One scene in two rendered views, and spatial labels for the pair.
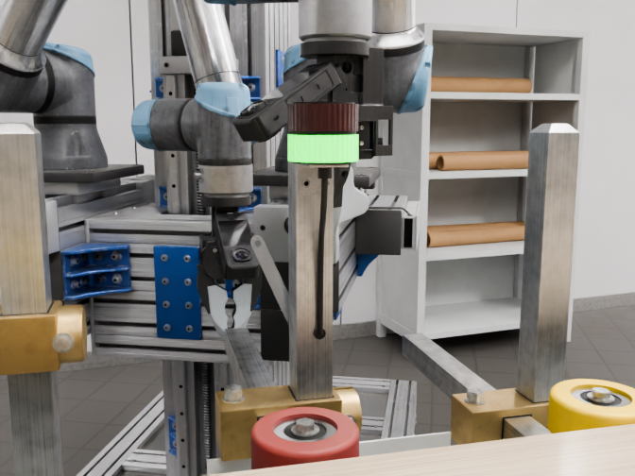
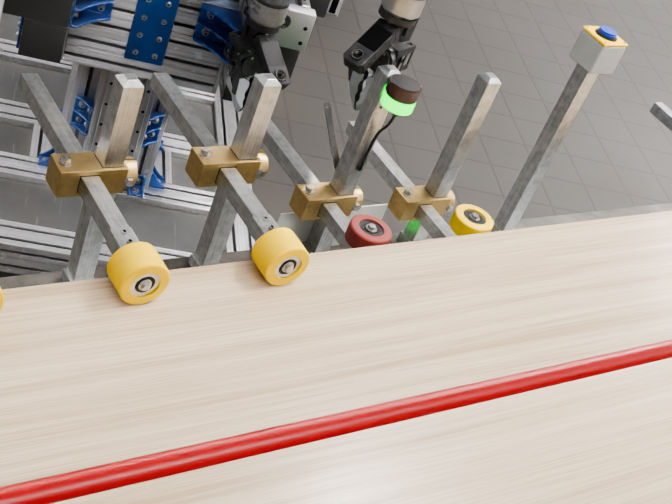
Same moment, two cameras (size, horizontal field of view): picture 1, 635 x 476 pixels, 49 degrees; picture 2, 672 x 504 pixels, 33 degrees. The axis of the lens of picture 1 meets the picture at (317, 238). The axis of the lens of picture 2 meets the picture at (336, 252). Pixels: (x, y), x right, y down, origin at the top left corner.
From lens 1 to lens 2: 1.59 m
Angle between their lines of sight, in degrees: 38
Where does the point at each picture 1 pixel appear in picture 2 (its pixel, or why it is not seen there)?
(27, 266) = (256, 140)
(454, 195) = not seen: outside the picture
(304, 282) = (362, 147)
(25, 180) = (270, 105)
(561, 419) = (458, 226)
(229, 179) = (277, 18)
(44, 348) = (252, 174)
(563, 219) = (478, 120)
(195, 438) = not seen: hidden behind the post
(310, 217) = (375, 120)
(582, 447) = (468, 244)
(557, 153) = (488, 93)
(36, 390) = not seen: hidden behind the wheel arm
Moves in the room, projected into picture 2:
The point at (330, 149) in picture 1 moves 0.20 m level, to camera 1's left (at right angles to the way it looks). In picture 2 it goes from (406, 110) to (301, 96)
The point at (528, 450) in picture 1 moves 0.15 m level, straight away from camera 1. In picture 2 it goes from (451, 244) to (446, 198)
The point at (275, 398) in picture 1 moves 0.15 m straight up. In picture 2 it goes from (327, 192) to (354, 127)
